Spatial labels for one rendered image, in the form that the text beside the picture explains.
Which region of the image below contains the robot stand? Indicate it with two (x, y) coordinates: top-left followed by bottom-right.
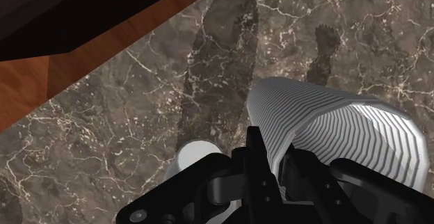
(0, 0), (173, 62)

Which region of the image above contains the white ribbed cylinder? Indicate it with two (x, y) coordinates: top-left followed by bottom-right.
(246, 77), (428, 201)

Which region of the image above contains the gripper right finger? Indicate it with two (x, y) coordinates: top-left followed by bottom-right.
(278, 143), (434, 224)

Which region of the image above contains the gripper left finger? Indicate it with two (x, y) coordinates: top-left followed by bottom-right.
(115, 125), (284, 224)

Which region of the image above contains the small white cylinder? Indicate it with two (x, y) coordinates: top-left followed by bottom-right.
(163, 139), (238, 224)

